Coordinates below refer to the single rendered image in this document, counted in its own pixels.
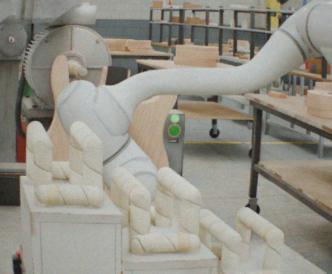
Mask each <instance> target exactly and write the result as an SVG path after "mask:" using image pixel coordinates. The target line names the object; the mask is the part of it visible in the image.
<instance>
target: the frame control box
mask: <svg viewBox="0 0 332 274"><path fill-rule="evenodd" d="M174 113H176V114H178V115H179V116H180V120H179V122H178V123H175V124H174V123H172V122H171V121H170V116H171V115H172V114H174ZM174 125H175V126H177V127H179V130H180V131H179V134H178V135H176V136H173V135H171V134H170V127H172V126H174ZM184 135H185V114H184V113H183V112H181V111H179V110H176V109H171V111H170V113H169V114H168V116H167V118H166V120H165V123H164V128H163V132H162V139H163V144H164V148H165V151H166V154H167V158H168V164H169V168H171V169H172V170H173V171H175V172H176V173H177V174H179V175H180V176H181V177H182V173H183V154H184Z"/></svg>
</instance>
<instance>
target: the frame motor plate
mask: <svg viewBox="0 0 332 274"><path fill-rule="evenodd" d="M33 99H34V97H30V96H29V95H26V96H25V97H23V98H22V106H21V107H22V108H23V111H24V112H25V114H26V116H27V117H28V119H34V118H54V113H55V110H51V109H40V108H39V106H38V104H37V103H36V102H35V101H34V100H33Z"/></svg>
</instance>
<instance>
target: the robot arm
mask: <svg viewBox="0 0 332 274"><path fill-rule="evenodd" d="M314 56H316V57H321V56H324V57H325V59H326V61H327V62H328V63H329V65H330V67H331V68H332V0H314V1H311V2H309V3H308V4H306V5H305V6H303V8H301V9H300V10H298V11H296V13H295V14H293V15H292V16H290V17H289V18H288V19H287V20H286V21H285V23H283V25H282V26H280V28H278V29H277V31H275V33H273V35H272V37H271V38H270V39H269V40H268V41H267V43H266V44H265V45H264V47H263V48H262V49H261V51H259V52H258V54H256V56H255V57H254V59H251V60H250V61H249V62H248V63H245V64H244V65H241V66H238V67H233V68H176V69H161V70H151V71H147V72H143V73H141V74H137V75H135V76H133V77H131V78H128V79H126V80H125V81H123V82H120V83H118V84H115V85H109V86H106V85H102V86H100V87H97V88H96V87H95V86H94V85H93V84H92V83H91V82H87V81H84V80H74V81H72V82H70V83H69V84H68V85H67V86H66V87H65V88H64V90H63V91H62V92H61V94H60V95H59V96H58V97H57V100H56V110H57V114H58V116H59V120H60V122H61V124H62V126H63V129H64V130H65V132H66V134H67V135H68V137H69V139H70V128H71V126H72V124H73V123H74V122H76V121H82V122H84V123H85V124H86V125H87V127H88V128H89V129H90V130H92V131H93V132H94V133H95V134H96V135H97V136H98V137H99V138H100V139H101V140H102V143H103V146H104V152H103V170H102V180H103V182H104V183H105V185H106V186H107V188H108V189H109V190H110V191H112V182H111V177H112V171H114V169H116V168H118V167H123V168H125V169H126V170H127V171H129V172H130V173H131V174H132V175H133V176H134V177H135V178H136V179H137V180H138V181H139V182H140V183H141V184H142V185H143V186H144V187H145V188H146V189H147V190H148V191H149V193H150V195H151V202H152V201H153V200H154V199H155V198H156V189H157V173H158V168H157V167H156V166H155V165H154V164H153V163H152V162H151V159H150V158H149V157H148V156H147V155H146V154H145V153H144V152H143V151H142V150H141V149H140V148H139V147H138V145H137V144H136V143H135V142H134V140H133V139H132V137H131V136H130V134H129V133H128V132H127V131H128V128H129V127H130V125H131V124H132V123H133V115H134V110H135V109H136V108H137V106H138V105H139V104H140V103H141V102H143V101H144V100H146V99H148V98H150V97H154V96H158V95H212V96H224V95H240V94H247V93H250V92H253V91H255V90H259V89H261V88H263V87H265V86H266V85H269V84H270V83H271V82H273V81H275V80H277V79H278V78H280V77H282V76H284V75H285V74H287V73H289V72H290V71H292V70H294V69H296V68H297V67H300V66H301V65H302V64H304V63H305V62H306V61H308V60H309V59H312V58H313V57H314Z"/></svg>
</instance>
